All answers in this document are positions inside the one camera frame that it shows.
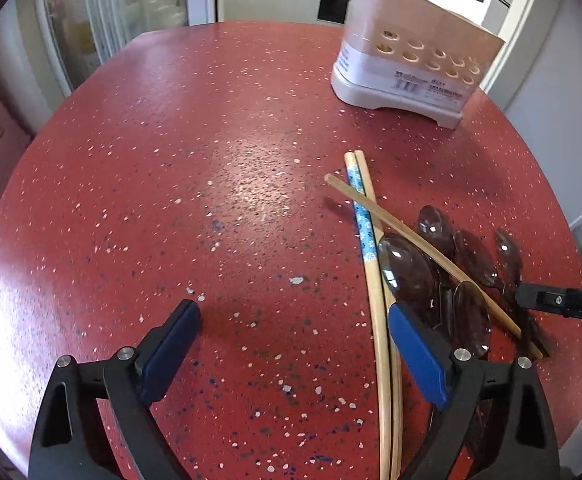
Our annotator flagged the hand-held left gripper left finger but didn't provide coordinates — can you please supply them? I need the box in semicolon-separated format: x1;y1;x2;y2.
28;299;202;480

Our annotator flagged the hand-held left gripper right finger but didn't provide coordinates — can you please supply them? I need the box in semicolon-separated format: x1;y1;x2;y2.
387;301;562;480

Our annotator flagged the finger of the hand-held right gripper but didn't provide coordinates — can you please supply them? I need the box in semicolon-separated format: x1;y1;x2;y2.
515;282;582;322

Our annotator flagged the large dark clear plastic spoon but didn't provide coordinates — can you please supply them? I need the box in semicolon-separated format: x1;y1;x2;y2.
451;281;493;361
378;234;452;331

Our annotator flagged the small dark clear plastic spoon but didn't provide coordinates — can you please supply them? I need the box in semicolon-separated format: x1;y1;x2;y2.
494;230;548;357

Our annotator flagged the blue patterned wooden chopstick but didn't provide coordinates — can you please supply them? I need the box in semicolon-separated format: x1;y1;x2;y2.
344;152;393;480

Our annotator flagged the plain wooden chopstick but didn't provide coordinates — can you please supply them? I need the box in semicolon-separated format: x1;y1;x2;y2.
324;174;544;361
353;149;404;480

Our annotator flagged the white plastic utensil holder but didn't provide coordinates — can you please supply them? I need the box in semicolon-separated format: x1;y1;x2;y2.
330;0;506;131

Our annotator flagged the glass door cabinet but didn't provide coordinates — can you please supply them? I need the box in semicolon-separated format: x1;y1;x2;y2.
46;0;192;91

